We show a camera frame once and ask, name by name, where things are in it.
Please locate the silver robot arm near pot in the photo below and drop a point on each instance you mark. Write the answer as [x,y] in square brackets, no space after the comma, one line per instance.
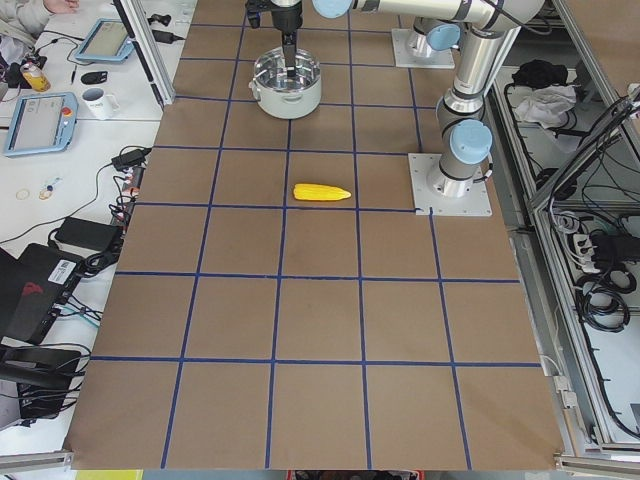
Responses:
[467,141]

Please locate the black gripper body over pot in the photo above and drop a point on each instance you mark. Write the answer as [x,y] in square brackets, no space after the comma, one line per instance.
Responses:
[285,17]

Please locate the black laptop with red logo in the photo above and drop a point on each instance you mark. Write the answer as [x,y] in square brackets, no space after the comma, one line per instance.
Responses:
[33,288]

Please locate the aluminium frame post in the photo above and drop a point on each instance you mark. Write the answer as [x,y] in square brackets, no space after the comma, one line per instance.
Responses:
[132,14]

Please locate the yellow corn cob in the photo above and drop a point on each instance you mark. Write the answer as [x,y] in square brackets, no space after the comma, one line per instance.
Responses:
[319,192]

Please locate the black gripper finger over pot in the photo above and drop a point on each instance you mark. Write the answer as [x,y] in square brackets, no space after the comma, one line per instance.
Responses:
[289,48]

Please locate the yellow drink can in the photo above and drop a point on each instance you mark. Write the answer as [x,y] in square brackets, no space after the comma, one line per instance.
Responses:
[35,77]

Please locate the black power adapter brick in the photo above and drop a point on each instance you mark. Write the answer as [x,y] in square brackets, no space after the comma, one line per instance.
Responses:
[85,234]

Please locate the black and white cloth pile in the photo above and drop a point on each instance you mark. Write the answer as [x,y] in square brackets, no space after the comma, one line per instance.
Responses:
[551,97]

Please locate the white mug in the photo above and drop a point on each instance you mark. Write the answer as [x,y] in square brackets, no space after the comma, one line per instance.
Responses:
[102,105]

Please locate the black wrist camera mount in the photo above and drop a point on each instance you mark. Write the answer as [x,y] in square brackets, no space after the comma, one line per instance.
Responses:
[254,9]

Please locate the blue teach pendant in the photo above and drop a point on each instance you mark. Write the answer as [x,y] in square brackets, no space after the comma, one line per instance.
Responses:
[107,42]
[42,123]

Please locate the blue teach pendant far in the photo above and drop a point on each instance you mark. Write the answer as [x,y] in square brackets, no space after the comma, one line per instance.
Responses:
[107,42]

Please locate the blue teach pendant near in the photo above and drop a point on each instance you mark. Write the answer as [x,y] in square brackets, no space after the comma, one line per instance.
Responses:
[42,123]

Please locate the power strip with plugs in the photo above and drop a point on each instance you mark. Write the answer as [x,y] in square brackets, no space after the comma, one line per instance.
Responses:
[128,185]

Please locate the white electric cooking pot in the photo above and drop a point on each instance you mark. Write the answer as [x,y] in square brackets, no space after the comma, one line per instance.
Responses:
[286,97]

